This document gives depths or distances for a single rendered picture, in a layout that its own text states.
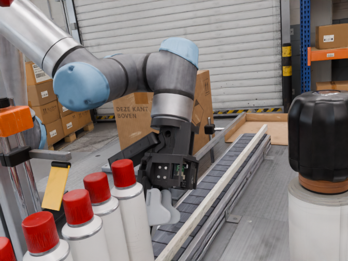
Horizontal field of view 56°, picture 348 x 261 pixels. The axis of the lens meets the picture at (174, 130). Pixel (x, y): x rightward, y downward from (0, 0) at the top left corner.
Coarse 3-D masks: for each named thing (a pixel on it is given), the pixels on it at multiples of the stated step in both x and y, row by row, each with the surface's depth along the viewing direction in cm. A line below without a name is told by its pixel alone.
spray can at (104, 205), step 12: (84, 180) 45; (96, 180) 44; (96, 192) 44; (108, 192) 46; (96, 204) 45; (108, 204) 45; (108, 216) 45; (120, 216) 47; (108, 228) 45; (120, 228) 47; (108, 240) 46; (120, 240) 47; (120, 252) 47
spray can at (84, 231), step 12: (72, 192) 41; (84, 192) 41; (72, 204) 39; (84, 204) 40; (72, 216) 40; (84, 216) 40; (96, 216) 43; (72, 228) 40; (84, 228) 40; (96, 228) 41; (72, 240) 40; (84, 240) 40; (96, 240) 41; (72, 252) 40; (84, 252) 40; (96, 252) 41; (108, 252) 44
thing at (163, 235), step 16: (240, 144) 111; (256, 144) 109; (224, 160) 99; (208, 176) 90; (192, 192) 82; (208, 192) 81; (224, 192) 80; (176, 208) 75; (192, 208) 74; (176, 224) 69; (160, 240) 64; (176, 256) 59
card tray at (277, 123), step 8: (240, 120) 146; (248, 120) 154; (256, 120) 152; (264, 120) 150; (272, 120) 148; (280, 120) 147; (232, 128) 136; (240, 128) 144; (248, 128) 142; (256, 128) 141; (272, 128) 138; (280, 128) 137; (224, 136) 129; (232, 136) 135; (272, 136) 129; (280, 136) 128; (272, 144) 121; (280, 144) 120
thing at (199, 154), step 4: (244, 112) 119; (240, 116) 114; (244, 116) 119; (236, 120) 110; (228, 124) 106; (232, 124) 106; (224, 128) 102; (228, 128) 103; (220, 132) 99; (224, 132) 100; (216, 136) 96; (220, 136) 97; (212, 140) 93; (216, 140) 94; (208, 144) 90; (212, 144) 92; (204, 148) 87; (208, 148) 89; (200, 152) 85; (204, 152) 86; (196, 156) 82; (200, 156) 84; (168, 188) 70
